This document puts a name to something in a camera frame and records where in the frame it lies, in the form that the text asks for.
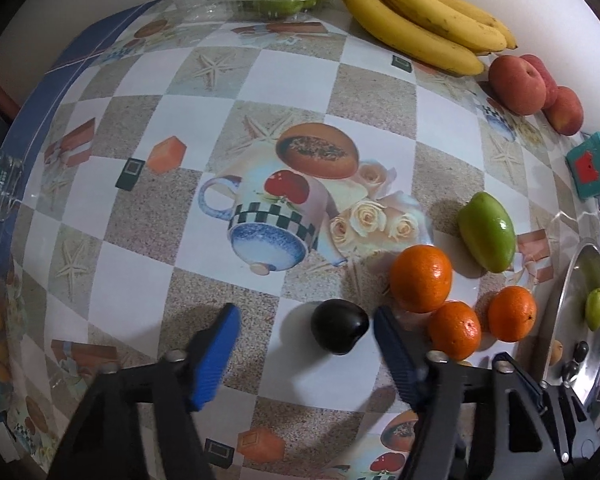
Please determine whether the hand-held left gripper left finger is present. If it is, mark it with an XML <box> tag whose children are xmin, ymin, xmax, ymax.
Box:
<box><xmin>47</xmin><ymin>302</ymin><xmax>242</xmax><ymax>480</ymax></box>

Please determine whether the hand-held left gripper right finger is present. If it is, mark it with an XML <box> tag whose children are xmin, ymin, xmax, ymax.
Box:
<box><xmin>372</xmin><ymin>306</ymin><xmax>566</xmax><ymax>480</ymax></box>

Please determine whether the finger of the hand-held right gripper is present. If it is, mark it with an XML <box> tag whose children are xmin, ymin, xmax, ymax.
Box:
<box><xmin>541</xmin><ymin>381</ymin><xmax>598</xmax><ymax>462</ymax></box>

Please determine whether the orange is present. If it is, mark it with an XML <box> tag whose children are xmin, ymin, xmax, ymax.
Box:
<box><xmin>427</xmin><ymin>301</ymin><xmax>482</xmax><ymax>362</ymax></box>
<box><xmin>390</xmin><ymin>245</ymin><xmax>453</xmax><ymax>313</ymax></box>
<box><xmin>487</xmin><ymin>285</ymin><xmax>537</xmax><ymax>343</ymax></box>

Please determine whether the large green mango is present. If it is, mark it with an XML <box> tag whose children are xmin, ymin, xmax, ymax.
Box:
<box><xmin>585</xmin><ymin>287</ymin><xmax>600</xmax><ymax>332</ymax></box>

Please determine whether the round steel plate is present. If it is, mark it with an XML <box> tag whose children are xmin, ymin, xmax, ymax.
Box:
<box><xmin>542</xmin><ymin>242</ymin><xmax>600</xmax><ymax>433</ymax></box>

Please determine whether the small green mango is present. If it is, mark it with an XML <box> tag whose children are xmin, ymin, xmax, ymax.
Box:
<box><xmin>456</xmin><ymin>191</ymin><xmax>517</xmax><ymax>274</ymax></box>

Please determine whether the teal box with red print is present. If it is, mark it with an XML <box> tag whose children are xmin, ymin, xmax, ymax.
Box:
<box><xmin>566</xmin><ymin>131</ymin><xmax>600</xmax><ymax>200</ymax></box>

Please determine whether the red apple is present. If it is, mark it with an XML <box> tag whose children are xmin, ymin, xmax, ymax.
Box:
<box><xmin>522</xmin><ymin>54</ymin><xmax>560</xmax><ymax>111</ymax></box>
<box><xmin>545</xmin><ymin>86</ymin><xmax>584</xmax><ymax>136</ymax></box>
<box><xmin>489</xmin><ymin>55</ymin><xmax>548</xmax><ymax>116</ymax></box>

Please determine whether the bunch of yellow bananas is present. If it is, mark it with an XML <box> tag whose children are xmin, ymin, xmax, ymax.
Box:
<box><xmin>339</xmin><ymin>0</ymin><xmax>518</xmax><ymax>77</ymax></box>

